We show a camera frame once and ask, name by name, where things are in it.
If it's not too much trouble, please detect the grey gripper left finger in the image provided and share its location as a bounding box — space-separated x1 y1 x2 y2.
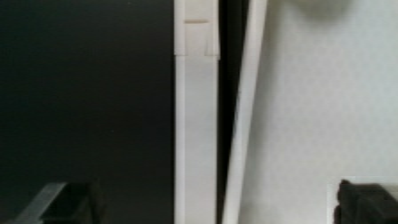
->
11 181 103 224

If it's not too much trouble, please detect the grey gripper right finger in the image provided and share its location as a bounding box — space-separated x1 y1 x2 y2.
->
332 180 398 224

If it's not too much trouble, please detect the white front fence bar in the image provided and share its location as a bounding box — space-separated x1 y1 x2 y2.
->
174 0 218 224

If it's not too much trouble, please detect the white desk top tray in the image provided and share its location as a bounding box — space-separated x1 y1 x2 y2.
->
222 0 398 224

